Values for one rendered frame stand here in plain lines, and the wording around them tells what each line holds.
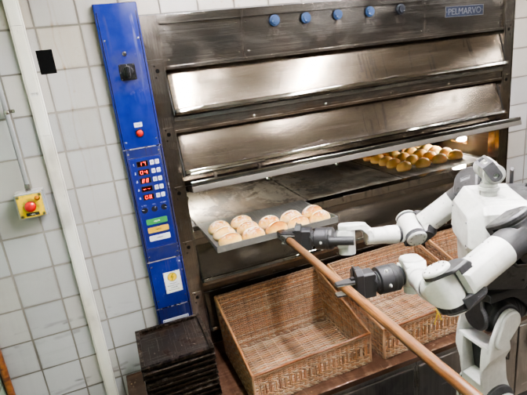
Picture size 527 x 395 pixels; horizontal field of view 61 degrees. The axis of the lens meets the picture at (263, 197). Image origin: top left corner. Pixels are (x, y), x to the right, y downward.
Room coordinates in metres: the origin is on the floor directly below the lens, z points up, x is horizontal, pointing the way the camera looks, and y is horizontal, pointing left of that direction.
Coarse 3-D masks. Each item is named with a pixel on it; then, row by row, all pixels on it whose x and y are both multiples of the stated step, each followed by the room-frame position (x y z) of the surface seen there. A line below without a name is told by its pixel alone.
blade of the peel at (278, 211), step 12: (288, 204) 2.12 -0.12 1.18; (300, 204) 2.10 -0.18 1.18; (252, 216) 2.00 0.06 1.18; (264, 216) 1.98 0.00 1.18; (336, 216) 1.82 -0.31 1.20; (204, 228) 1.92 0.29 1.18; (288, 228) 1.81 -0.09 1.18; (312, 228) 1.78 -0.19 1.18; (252, 240) 1.69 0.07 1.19; (264, 240) 1.71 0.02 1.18
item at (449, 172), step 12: (456, 168) 2.41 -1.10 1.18; (396, 180) 2.31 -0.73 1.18; (408, 180) 2.29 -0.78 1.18; (420, 180) 2.31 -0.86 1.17; (432, 180) 2.33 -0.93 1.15; (348, 192) 2.21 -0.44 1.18; (360, 192) 2.19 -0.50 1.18; (372, 192) 2.21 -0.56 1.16; (384, 192) 2.23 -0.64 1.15; (312, 204) 2.10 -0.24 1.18; (324, 204) 2.12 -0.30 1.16; (336, 204) 2.14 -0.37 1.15; (192, 228) 1.94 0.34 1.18
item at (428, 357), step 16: (288, 240) 1.63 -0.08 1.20; (304, 256) 1.48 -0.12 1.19; (320, 272) 1.37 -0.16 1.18; (352, 288) 1.21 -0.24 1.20; (368, 304) 1.12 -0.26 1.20; (384, 320) 1.04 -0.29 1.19; (400, 336) 0.97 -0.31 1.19; (416, 352) 0.91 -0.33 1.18; (432, 368) 0.86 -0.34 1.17; (448, 368) 0.83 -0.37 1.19; (464, 384) 0.78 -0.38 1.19
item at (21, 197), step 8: (16, 192) 1.67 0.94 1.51; (24, 192) 1.66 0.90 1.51; (32, 192) 1.65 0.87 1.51; (40, 192) 1.66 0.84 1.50; (16, 200) 1.63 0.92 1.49; (24, 200) 1.63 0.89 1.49; (32, 200) 1.64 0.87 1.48; (40, 200) 1.65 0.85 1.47; (24, 208) 1.63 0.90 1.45; (40, 208) 1.65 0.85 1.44; (48, 208) 1.69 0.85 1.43; (24, 216) 1.63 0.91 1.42; (32, 216) 1.64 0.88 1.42
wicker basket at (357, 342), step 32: (256, 288) 1.94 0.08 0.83; (288, 288) 1.99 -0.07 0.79; (320, 288) 2.03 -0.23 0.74; (224, 320) 1.73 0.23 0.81; (288, 320) 1.94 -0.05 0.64; (320, 320) 1.98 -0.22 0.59; (352, 320) 1.75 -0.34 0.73; (256, 352) 1.78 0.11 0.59; (288, 352) 1.75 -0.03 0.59; (320, 352) 1.54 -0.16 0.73; (352, 352) 1.60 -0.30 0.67; (256, 384) 1.45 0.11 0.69; (288, 384) 1.50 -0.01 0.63
